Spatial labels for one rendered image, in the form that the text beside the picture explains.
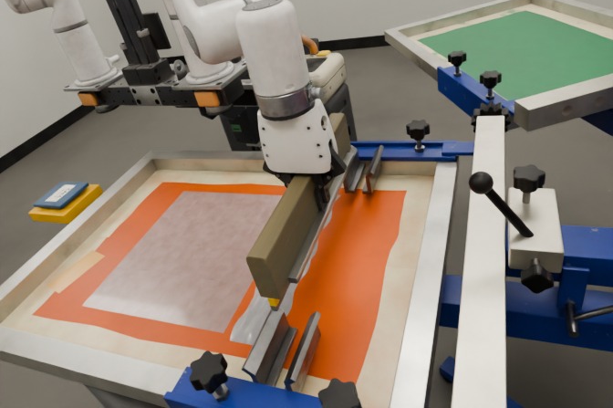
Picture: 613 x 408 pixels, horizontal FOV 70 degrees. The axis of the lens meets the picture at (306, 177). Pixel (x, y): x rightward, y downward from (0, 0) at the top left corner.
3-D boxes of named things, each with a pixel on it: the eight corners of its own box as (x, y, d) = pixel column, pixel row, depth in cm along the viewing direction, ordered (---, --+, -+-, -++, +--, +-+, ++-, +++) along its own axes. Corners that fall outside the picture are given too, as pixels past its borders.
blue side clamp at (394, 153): (316, 179, 99) (309, 152, 95) (322, 166, 103) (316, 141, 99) (455, 183, 87) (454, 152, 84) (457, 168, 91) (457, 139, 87)
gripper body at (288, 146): (329, 84, 60) (343, 153, 66) (263, 88, 64) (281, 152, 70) (312, 109, 54) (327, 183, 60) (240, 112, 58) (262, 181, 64)
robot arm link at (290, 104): (327, 70, 59) (331, 89, 60) (268, 75, 62) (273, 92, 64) (309, 96, 53) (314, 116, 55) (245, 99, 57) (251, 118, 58)
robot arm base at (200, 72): (212, 60, 123) (192, 4, 114) (248, 58, 117) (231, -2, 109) (177, 85, 112) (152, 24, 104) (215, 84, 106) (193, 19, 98)
